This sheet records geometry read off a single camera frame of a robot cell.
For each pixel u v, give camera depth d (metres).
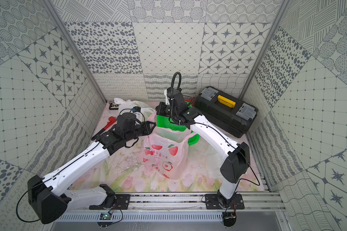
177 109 0.57
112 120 1.07
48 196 0.37
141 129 0.65
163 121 1.11
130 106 0.92
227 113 0.92
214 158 0.74
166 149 0.71
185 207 0.73
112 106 1.15
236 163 0.43
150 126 0.67
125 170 0.86
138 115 0.58
